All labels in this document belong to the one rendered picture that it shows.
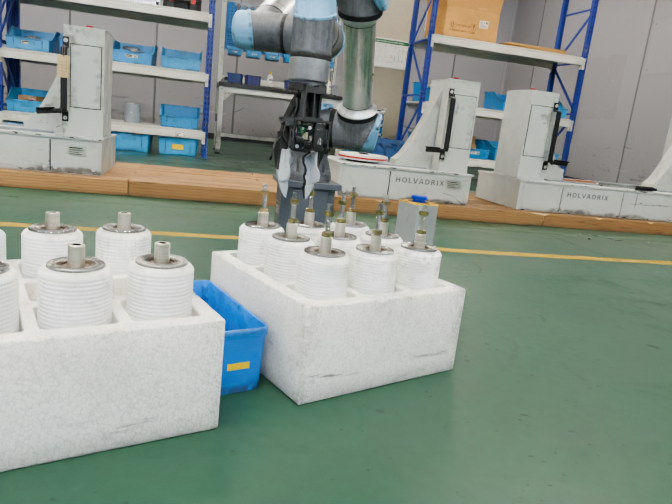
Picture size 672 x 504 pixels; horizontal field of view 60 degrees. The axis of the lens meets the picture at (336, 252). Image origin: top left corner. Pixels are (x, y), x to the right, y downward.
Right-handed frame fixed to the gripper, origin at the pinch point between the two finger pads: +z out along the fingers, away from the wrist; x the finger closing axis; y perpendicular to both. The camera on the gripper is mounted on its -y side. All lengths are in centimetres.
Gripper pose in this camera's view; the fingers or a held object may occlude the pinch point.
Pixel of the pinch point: (294, 190)
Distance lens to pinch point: 113.3
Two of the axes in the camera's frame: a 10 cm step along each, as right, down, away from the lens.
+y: 3.4, 2.4, -9.1
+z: -1.1, 9.7, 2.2
